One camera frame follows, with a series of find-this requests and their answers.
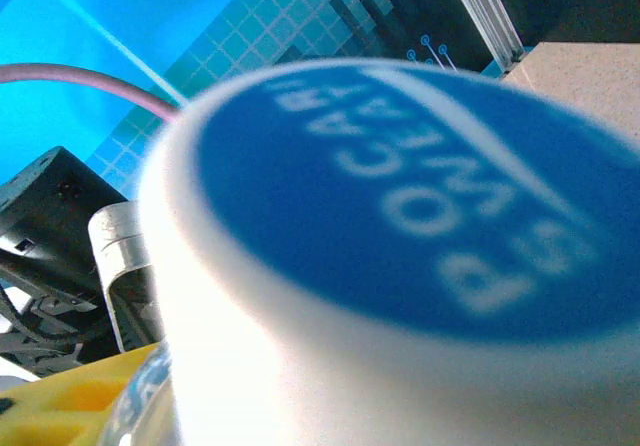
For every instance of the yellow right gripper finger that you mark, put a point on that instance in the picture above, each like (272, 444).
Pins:
(50, 411)

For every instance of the blue label white cap bottle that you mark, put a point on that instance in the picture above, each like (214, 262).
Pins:
(400, 191)

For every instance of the aluminium frame post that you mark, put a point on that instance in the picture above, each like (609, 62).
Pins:
(485, 11)

